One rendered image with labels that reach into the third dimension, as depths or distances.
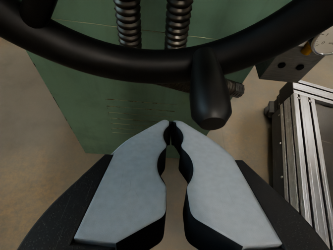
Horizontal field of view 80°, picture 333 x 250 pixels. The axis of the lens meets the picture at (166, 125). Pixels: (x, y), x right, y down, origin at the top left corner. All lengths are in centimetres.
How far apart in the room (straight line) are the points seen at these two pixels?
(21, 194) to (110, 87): 57
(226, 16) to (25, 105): 92
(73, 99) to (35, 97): 56
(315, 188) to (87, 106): 72
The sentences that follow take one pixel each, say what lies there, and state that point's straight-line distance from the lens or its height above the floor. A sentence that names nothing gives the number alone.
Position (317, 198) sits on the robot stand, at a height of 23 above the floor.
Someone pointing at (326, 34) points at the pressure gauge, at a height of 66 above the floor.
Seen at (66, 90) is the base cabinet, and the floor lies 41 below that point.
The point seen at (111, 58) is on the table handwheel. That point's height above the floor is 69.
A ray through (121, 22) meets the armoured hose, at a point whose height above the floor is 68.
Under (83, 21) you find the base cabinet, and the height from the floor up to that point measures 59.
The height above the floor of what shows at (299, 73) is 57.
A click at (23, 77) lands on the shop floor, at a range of 120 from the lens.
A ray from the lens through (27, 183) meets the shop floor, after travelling 92.
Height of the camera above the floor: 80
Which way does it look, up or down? 59 degrees down
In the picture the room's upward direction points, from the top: 15 degrees clockwise
